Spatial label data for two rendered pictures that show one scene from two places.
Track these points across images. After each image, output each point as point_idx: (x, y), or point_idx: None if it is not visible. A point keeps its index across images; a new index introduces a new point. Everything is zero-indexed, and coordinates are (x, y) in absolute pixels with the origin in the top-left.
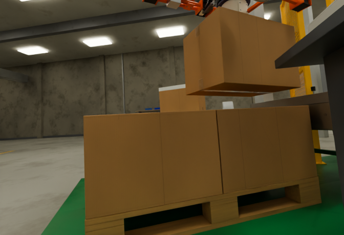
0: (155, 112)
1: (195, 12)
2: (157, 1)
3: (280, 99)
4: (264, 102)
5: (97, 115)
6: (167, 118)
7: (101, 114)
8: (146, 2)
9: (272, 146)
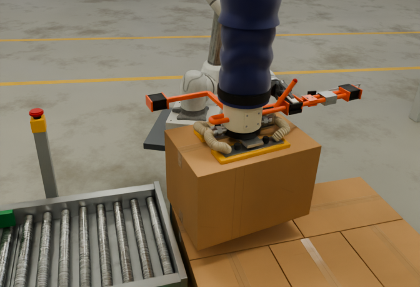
0: (318, 183)
1: (302, 109)
2: (342, 98)
3: (172, 227)
4: (179, 249)
5: (352, 177)
6: None
7: (350, 178)
8: (355, 99)
9: None
